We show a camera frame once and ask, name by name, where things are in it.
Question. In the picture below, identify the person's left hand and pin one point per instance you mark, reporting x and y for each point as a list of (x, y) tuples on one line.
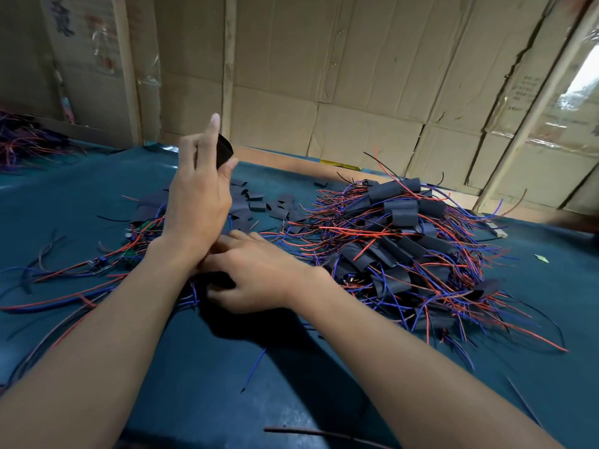
[(196, 205)]

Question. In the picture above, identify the person's right hand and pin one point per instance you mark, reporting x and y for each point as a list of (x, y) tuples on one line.
[(257, 276)]

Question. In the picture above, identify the pile of black sleeve pieces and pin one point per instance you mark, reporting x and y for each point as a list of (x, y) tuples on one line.
[(257, 205)]

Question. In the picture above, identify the black sleeve piece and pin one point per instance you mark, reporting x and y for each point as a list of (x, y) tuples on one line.
[(225, 149)]

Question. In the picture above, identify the pile of sleeved wired boards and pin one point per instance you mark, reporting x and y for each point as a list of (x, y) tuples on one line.
[(393, 205)]

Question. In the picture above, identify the pile of unsleeved wired boards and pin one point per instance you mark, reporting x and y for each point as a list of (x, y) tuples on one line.
[(65, 285)]

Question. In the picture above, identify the person's right forearm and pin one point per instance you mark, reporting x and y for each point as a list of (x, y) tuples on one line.
[(412, 378)]

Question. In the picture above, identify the person's left forearm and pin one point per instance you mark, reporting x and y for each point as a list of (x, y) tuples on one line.
[(75, 369)]

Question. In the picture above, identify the wooden ledge board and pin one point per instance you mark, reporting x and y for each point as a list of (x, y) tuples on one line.
[(299, 161)]

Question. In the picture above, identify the yellow strip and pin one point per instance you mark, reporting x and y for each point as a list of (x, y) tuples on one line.
[(340, 165)]

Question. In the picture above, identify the small green scrap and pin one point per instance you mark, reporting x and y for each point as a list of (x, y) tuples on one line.
[(541, 259)]

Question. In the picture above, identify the clear plastic sheet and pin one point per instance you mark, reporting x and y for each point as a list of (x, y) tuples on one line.
[(580, 84)]

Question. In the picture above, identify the thin wooden post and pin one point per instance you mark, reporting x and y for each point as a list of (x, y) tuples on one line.
[(228, 65)]

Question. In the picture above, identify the wide wooden post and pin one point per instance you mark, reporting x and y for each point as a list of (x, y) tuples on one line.
[(126, 70)]

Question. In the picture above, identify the pale slanted wooden post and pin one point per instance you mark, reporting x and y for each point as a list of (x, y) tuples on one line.
[(533, 112)]

